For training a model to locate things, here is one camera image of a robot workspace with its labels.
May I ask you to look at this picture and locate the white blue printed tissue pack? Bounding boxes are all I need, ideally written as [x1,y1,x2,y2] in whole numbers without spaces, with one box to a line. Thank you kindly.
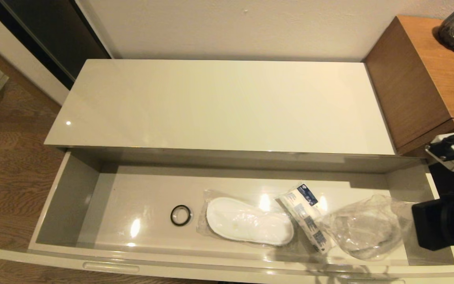
[276,183,332,254]

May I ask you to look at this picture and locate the dark sliding door panel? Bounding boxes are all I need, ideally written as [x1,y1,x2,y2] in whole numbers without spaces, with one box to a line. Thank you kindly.
[0,0,112,91]

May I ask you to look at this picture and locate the white cabinet drawer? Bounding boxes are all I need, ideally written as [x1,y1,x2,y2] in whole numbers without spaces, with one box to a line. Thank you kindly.
[0,148,454,284]

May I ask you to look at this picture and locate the white slippers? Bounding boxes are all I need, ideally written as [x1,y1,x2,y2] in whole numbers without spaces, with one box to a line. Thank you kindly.
[196,188,295,247]
[321,193,415,261]

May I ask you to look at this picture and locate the brown wooden side table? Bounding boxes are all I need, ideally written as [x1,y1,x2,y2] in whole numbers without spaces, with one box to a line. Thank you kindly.
[363,16,454,158]

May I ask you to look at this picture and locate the black ring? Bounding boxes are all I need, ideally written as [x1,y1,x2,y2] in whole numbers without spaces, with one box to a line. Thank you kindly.
[170,204,193,227]

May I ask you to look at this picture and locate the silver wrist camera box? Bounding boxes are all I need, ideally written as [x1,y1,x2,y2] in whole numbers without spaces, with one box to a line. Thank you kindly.
[425,133,454,173]

